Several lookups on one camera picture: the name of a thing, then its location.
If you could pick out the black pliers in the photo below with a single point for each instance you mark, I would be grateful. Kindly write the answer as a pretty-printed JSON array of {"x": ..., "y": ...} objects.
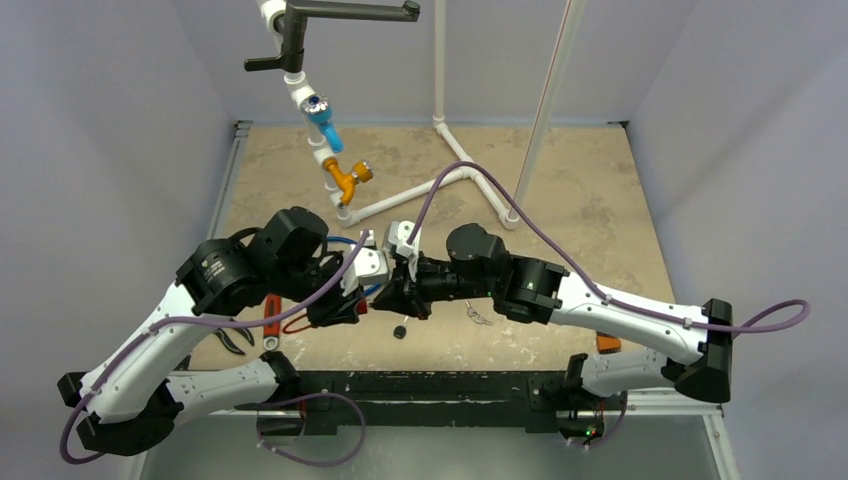
[{"x": 229, "y": 344}]

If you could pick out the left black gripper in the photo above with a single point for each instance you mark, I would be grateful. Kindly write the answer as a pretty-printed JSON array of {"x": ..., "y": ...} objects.
[{"x": 338, "y": 308}]

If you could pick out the blue valve fitting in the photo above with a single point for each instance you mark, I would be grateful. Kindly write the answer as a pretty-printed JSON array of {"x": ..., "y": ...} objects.
[{"x": 319, "y": 112}]

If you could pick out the blue cable lock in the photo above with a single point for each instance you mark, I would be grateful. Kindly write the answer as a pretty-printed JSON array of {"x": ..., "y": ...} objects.
[{"x": 371, "y": 289}]

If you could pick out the orange brass valve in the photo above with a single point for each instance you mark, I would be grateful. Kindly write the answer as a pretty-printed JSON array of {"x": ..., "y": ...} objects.
[{"x": 360, "y": 173}]

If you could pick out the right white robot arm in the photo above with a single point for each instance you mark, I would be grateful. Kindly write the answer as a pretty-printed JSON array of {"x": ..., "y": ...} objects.
[{"x": 686, "y": 347}]

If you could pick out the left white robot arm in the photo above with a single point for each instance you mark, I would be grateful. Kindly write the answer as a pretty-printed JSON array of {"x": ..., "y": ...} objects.
[{"x": 133, "y": 400}]

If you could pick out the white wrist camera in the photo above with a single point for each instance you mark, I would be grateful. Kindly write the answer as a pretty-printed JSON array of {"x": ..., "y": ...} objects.
[
  {"x": 369, "y": 267},
  {"x": 399, "y": 242}
]

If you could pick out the red handled adjustable wrench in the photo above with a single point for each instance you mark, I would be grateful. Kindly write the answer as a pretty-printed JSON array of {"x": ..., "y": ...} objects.
[{"x": 271, "y": 331}]

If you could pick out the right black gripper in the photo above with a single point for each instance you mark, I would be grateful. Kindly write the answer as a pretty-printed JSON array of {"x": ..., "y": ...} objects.
[{"x": 408, "y": 291}]

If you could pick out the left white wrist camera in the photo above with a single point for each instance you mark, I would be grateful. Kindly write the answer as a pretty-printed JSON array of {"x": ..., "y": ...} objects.
[{"x": 369, "y": 267}]

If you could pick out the orange black tool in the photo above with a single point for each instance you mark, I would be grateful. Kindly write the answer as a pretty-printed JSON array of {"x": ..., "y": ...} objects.
[{"x": 607, "y": 344}]

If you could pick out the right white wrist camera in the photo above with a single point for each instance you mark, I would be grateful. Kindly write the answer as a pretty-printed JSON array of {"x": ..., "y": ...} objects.
[{"x": 399, "y": 242}]

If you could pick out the red cable padlock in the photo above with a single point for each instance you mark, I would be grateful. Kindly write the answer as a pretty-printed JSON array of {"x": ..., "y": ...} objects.
[{"x": 301, "y": 323}]

